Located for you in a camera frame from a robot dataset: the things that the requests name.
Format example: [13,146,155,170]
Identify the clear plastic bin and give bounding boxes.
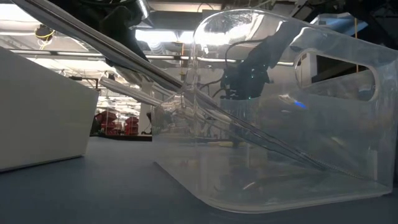
[151,8,398,215]

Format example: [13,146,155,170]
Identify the red storage shelves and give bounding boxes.
[93,110,140,136]

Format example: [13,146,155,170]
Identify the white plastic bin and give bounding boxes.
[0,46,100,172]

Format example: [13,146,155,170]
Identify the silver ventilation duct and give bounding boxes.
[136,0,150,19]

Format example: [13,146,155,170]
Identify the overhead metal rail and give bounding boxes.
[9,49,295,67]

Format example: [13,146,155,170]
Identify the yellow cable bundle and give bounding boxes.
[34,24,56,50]

